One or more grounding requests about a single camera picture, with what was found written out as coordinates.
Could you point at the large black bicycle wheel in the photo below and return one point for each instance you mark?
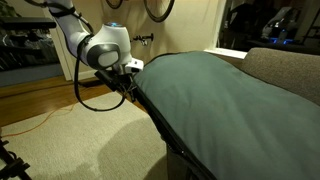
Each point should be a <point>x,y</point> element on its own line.
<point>159,20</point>

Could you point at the black tripod stand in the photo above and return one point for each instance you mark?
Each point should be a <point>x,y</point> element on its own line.
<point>13,166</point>

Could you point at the grey fabric sofa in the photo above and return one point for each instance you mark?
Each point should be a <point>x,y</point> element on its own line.
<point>283,70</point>

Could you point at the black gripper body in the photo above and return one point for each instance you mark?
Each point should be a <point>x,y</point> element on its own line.
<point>123,81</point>

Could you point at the white window frame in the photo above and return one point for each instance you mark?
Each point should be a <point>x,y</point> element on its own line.
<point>226,52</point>

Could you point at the cream carpet rug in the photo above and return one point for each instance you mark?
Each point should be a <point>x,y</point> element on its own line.
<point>83,140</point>

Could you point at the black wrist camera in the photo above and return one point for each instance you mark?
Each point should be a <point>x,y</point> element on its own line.
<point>106,80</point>

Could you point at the black wall bike hook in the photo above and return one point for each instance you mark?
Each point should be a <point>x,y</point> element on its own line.
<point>146,36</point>

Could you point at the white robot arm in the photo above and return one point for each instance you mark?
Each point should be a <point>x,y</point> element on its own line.
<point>106,43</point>

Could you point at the black flat shelf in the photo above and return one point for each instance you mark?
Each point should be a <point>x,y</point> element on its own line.
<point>26,22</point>

